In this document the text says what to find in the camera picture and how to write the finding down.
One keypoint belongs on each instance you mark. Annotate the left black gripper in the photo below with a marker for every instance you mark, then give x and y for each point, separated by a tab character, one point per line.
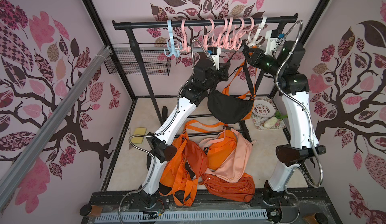
222	66

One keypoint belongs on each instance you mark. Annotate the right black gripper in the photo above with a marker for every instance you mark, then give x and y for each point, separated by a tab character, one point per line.
249	55

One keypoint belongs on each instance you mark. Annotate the bright orange sling bag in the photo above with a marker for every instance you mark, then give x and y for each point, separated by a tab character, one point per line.
238	84

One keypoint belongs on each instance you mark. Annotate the black crossbody bag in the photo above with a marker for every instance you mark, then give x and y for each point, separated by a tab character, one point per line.
228	109

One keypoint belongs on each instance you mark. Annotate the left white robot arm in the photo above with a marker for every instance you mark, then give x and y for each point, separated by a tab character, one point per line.
162	151

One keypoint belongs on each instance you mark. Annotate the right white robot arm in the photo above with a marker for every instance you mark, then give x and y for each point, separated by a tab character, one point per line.
293	88

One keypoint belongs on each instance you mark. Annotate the white plastic hook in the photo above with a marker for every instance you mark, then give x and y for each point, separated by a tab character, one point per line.
252	42

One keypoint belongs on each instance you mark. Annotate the pink plastic hook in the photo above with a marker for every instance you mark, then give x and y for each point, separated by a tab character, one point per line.
230	37
184	47
236	45
249	28
219	41
209	38

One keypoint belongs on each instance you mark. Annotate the light blue plastic hook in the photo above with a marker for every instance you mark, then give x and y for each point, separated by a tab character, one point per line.
172	50

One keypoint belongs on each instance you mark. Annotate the peach pink bag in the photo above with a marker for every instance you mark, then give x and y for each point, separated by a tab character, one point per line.
234	166

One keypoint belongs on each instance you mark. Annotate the dark orange waist bag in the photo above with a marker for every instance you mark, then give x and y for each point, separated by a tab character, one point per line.
241	191

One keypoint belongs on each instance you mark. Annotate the left metal flex conduit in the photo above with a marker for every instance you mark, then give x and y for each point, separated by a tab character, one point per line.
145	146

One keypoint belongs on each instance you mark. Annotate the round plate with characters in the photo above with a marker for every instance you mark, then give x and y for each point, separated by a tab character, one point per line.
263	108

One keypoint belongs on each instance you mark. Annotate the white toy radish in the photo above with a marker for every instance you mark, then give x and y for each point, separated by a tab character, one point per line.
270	122

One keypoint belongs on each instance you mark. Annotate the yellow sponge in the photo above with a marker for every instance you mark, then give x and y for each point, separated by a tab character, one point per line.
139	133

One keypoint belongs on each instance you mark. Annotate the black clothes rack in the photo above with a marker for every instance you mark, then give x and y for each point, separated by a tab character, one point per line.
128	27

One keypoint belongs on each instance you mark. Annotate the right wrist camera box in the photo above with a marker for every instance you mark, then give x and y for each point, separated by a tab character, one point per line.
272	42

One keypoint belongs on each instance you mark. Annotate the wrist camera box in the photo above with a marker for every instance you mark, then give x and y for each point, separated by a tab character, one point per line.
215	52
272	42

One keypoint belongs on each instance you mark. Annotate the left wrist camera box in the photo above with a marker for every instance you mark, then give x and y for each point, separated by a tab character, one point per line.
215	52

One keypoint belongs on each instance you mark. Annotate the orange backpack with straps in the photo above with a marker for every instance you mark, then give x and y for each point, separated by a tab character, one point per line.
181	175

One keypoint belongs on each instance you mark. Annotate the white perforated cable tray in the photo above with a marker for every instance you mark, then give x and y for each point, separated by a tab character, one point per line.
181	216

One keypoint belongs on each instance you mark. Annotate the grey aluminium rail left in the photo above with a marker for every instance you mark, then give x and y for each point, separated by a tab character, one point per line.
19	169

